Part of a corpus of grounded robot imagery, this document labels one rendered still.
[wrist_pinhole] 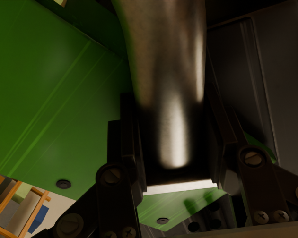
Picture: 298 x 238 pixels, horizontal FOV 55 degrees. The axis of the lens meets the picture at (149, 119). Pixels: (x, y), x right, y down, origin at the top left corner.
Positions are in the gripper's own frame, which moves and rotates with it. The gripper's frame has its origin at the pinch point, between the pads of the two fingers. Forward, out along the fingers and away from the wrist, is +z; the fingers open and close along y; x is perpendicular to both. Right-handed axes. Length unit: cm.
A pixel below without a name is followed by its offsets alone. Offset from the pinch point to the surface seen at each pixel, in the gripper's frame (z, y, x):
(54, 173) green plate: 2.6, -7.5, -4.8
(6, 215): 271, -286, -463
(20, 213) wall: 312, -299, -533
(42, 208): 304, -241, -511
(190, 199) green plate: 2.3, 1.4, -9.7
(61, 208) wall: 352, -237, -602
